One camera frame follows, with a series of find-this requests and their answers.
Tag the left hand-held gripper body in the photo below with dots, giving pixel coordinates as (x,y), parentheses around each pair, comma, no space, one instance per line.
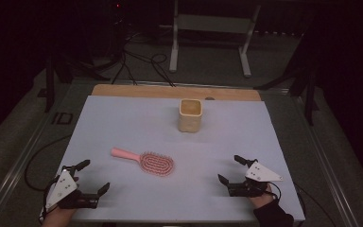
(63,186)

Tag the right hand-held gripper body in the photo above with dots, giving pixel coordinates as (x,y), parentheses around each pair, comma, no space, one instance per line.
(260,173)

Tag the person's right hand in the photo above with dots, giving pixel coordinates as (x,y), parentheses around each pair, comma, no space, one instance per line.
(261,199)

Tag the person's left hand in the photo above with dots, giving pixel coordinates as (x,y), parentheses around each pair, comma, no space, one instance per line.
(58,217)

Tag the white table cover sheet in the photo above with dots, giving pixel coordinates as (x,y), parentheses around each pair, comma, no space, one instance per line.
(170,195)

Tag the pink hairbrush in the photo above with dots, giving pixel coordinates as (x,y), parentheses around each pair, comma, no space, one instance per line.
(156,164)

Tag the beige square cup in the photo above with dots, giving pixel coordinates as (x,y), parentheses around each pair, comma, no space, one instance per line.
(189,121)

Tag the black tripod stand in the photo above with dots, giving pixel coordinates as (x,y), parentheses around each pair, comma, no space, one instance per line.
(307,88)
(52,78)

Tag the white metal stand frame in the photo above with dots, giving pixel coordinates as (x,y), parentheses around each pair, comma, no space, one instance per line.
(214,23)

